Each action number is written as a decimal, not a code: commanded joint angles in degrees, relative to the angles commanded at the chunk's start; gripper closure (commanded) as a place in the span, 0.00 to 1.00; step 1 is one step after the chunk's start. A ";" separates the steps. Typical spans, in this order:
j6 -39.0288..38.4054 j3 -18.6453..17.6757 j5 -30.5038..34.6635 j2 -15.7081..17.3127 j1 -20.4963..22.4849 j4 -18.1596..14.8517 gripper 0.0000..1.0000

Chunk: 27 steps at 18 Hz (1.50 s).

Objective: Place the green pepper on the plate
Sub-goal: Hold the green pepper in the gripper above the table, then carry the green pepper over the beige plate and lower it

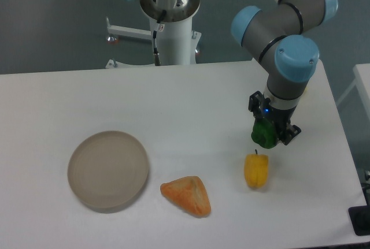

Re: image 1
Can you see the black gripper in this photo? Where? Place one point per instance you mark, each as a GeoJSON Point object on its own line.
{"type": "Point", "coordinates": [286, 132]}

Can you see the green bell pepper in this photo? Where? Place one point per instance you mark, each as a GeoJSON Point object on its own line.
{"type": "Point", "coordinates": [264, 133]}

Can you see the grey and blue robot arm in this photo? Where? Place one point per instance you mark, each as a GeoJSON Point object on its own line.
{"type": "Point", "coordinates": [274, 39]}

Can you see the yellow bell pepper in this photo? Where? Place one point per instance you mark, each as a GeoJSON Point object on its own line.
{"type": "Point", "coordinates": [256, 169]}

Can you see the beige round plate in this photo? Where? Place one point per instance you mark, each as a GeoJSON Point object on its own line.
{"type": "Point", "coordinates": [108, 171]}

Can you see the white side table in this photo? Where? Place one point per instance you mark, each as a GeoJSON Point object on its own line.
{"type": "Point", "coordinates": [361, 84]}

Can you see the orange triangular bread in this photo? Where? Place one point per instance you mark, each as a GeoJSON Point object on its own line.
{"type": "Point", "coordinates": [188, 193]}

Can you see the black device at table edge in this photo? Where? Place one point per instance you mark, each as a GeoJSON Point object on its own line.
{"type": "Point", "coordinates": [359, 215]}

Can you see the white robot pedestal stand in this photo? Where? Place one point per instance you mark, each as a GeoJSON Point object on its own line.
{"type": "Point", "coordinates": [174, 42]}

